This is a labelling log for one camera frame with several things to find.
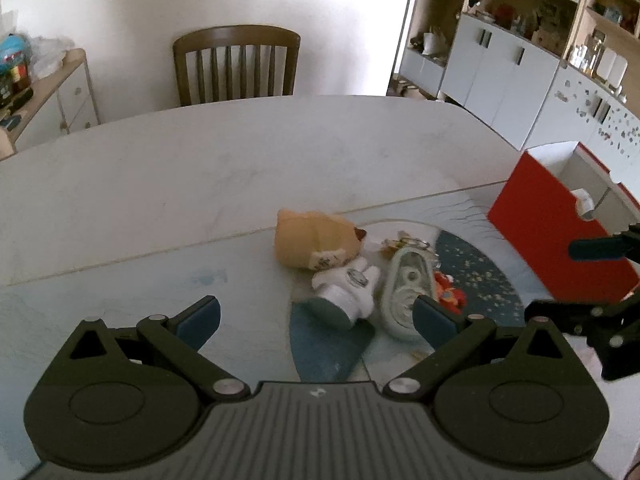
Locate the red horse keychain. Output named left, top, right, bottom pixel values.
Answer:
left=434, top=271, right=468, bottom=314

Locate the grey green correction tape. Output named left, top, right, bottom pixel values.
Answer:
left=380, top=246, right=437, bottom=341

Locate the beige plush toy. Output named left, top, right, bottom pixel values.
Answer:
left=273, top=209, right=367, bottom=271

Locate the red white cardboard box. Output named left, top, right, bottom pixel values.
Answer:
left=488, top=142, right=639, bottom=304

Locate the white drawer cabinet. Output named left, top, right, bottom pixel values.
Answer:
left=1, top=48, right=101, bottom=160

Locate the brown wooden chair far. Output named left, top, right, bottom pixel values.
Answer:
left=172, top=25, right=302, bottom=106

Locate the white wall cabinet unit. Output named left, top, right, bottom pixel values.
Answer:
left=393, top=0, right=639, bottom=179

